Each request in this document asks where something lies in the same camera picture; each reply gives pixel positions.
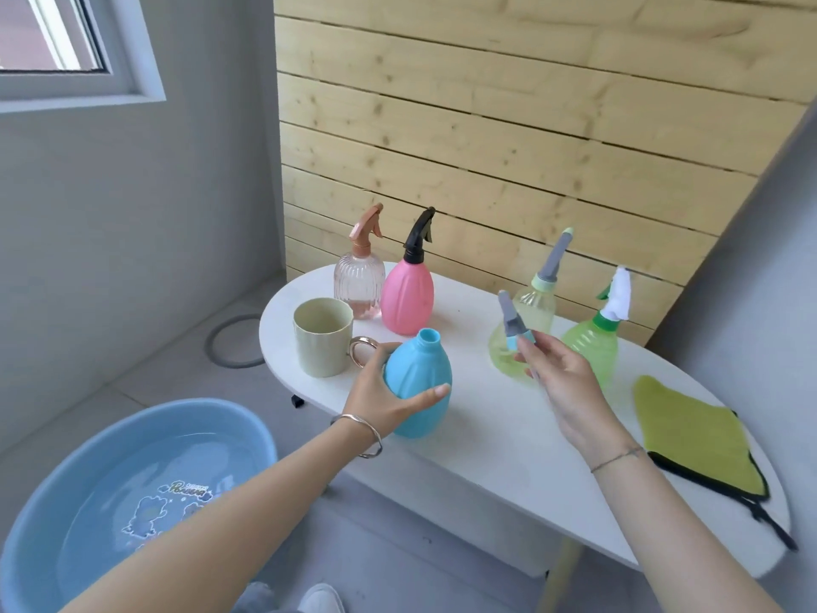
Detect person's left hand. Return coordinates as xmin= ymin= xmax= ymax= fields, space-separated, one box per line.
xmin=345 ymin=341 xmax=451 ymax=436

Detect person's right hand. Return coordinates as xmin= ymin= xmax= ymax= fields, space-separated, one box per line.
xmin=514 ymin=329 xmax=634 ymax=464

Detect blue plastic bottle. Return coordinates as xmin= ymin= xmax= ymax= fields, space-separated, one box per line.
xmin=382 ymin=328 xmax=453 ymax=440

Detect blue grey spray nozzle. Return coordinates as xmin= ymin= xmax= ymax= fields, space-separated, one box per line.
xmin=497 ymin=289 xmax=541 ymax=381

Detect person's left forearm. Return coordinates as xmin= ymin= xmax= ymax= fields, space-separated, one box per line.
xmin=59 ymin=422 xmax=384 ymax=613

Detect person's right forearm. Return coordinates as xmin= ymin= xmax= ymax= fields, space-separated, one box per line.
xmin=590 ymin=445 xmax=785 ymax=613

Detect yellow spray bottle grey nozzle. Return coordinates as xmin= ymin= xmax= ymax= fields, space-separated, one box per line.
xmin=488 ymin=227 xmax=574 ymax=385

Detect silver bangle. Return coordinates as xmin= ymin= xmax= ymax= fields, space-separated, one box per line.
xmin=330 ymin=412 xmax=384 ymax=459

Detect green spray bottle white nozzle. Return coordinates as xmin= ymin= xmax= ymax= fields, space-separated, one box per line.
xmin=561 ymin=265 xmax=633 ymax=390

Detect pink spray bottle black nozzle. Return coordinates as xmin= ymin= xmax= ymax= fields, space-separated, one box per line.
xmin=380 ymin=206 xmax=437 ymax=337

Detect cream mug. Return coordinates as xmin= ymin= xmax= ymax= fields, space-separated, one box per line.
xmin=292 ymin=297 xmax=381 ymax=379

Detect clear pink ribbed spray bottle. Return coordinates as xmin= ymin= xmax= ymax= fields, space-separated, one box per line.
xmin=333 ymin=203 xmax=387 ymax=321

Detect green cleaning cloth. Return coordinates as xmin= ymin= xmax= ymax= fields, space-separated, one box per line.
xmin=632 ymin=374 xmax=799 ymax=552

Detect yellow table leg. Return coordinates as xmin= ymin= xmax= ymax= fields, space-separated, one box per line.
xmin=541 ymin=541 xmax=586 ymax=613

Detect white shoe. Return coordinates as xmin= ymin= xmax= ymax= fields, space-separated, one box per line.
xmin=296 ymin=583 xmax=346 ymax=613

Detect grey shoe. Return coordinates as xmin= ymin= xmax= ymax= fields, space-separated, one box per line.
xmin=234 ymin=581 xmax=277 ymax=613

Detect blue water basin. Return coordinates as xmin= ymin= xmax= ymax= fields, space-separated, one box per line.
xmin=0 ymin=398 xmax=279 ymax=613

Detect thin wrist bracelet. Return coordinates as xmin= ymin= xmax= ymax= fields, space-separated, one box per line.
xmin=590 ymin=444 xmax=646 ymax=475

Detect white window frame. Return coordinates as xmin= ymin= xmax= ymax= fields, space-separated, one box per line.
xmin=0 ymin=0 xmax=167 ymax=116

